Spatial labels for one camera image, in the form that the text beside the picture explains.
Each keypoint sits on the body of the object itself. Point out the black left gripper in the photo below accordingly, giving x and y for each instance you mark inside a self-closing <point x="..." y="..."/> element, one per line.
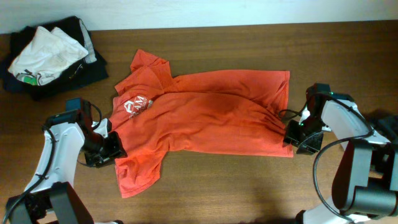
<point x="107" y="150"/>

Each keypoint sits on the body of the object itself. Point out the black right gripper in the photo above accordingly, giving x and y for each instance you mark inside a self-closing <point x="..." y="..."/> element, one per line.
<point x="304" y="139"/>

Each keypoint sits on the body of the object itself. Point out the dark blue-grey garment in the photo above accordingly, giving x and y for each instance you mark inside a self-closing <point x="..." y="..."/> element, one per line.
<point x="382" y="156"/>

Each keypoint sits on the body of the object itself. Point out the orange t-shirt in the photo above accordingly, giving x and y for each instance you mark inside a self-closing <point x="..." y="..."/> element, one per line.
<point x="220" y="112"/>

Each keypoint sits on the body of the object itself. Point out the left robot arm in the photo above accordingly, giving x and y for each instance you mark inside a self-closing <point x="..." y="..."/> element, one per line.
<point x="67" y="135"/>

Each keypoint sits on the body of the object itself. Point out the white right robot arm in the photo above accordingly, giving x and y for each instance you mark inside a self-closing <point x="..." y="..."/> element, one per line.
<point x="365" y="184"/>

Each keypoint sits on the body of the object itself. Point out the black folded clothes pile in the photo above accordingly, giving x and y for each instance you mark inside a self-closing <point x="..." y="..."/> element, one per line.
<point x="86" y="71"/>

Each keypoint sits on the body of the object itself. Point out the white folded t-shirt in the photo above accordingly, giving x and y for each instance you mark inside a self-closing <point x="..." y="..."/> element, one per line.
<point x="45" y="58"/>

